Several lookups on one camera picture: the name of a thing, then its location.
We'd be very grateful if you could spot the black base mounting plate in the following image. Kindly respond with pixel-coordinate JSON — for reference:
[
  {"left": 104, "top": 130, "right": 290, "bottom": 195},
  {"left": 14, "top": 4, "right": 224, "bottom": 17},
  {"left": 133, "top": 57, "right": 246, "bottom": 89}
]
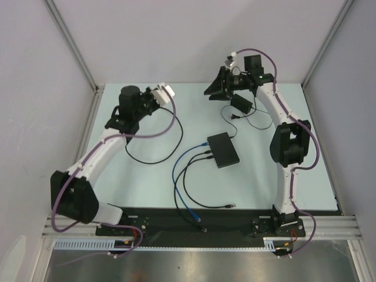
[{"left": 58, "top": 205, "right": 344, "bottom": 249}]

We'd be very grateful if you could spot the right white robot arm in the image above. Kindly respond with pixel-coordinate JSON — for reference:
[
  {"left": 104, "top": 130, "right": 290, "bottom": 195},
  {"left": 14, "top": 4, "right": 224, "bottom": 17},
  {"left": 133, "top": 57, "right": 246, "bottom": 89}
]
[{"left": 204, "top": 52, "right": 311, "bottom": 236}]

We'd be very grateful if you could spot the aluminium frame rail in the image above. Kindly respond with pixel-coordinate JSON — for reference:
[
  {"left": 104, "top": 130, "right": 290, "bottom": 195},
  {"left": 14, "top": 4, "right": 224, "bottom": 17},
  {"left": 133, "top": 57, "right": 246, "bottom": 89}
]
[{"left": 42, "top": 216, "right": 362, "bottom": 240}]

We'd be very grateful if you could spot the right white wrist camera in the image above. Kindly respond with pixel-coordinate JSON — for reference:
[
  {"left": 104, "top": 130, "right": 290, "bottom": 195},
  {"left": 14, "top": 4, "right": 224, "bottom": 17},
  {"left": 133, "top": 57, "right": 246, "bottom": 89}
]
[{"left": 224, "top": 52, "right": 237, "bottom": 73}]

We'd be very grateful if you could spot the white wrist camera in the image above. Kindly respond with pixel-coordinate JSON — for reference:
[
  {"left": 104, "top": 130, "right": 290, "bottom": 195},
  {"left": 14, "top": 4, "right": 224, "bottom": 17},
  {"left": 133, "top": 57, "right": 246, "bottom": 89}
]
[
  {"left": 151, "top": 83, "right": 175, "bottom": 106},
  {"left": 224, "top": 52, "right": 237, "bottom": 73}
]

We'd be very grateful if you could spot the black power adapter cable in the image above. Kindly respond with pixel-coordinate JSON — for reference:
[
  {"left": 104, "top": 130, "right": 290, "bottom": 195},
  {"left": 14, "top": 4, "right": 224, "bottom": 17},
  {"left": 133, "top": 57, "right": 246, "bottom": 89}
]
[{"left": 220, "top": 90, "right": 273, "bottom": 139}]

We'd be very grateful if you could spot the blue ethernet cable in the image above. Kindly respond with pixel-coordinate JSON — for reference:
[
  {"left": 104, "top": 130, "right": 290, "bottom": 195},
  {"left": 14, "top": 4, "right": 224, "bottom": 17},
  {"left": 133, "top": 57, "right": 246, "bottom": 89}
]
[{"left": 172, "top": 142, "right": 211, "bottom": 223}]

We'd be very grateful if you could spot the white slotted cable duct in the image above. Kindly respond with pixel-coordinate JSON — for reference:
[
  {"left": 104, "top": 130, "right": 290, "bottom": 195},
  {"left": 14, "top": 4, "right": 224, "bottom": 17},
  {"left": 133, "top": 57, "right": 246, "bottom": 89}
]
[{"left": 54, "top": 239, "right": 133, "bottom": 251}]

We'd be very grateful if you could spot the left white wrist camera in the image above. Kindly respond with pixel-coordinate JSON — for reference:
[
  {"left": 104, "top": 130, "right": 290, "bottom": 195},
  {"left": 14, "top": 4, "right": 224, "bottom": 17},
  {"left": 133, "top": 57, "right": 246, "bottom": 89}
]
[{"left": 151, "top": 83, "right": 175, "bottom": 106}]

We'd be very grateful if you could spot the black network switch box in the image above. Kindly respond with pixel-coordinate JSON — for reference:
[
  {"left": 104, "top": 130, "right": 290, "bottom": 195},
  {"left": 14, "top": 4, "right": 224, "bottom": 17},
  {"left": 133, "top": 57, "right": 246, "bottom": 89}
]
[{"left": 207, "top": 132, "right": 240, "bottom": 169}]

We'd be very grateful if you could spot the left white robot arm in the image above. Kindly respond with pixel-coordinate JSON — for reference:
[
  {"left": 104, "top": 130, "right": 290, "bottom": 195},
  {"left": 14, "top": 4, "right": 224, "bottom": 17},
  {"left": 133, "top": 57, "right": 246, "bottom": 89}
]
[{"left": 51, "top": 83, "right": 175, "bottom": 235}]

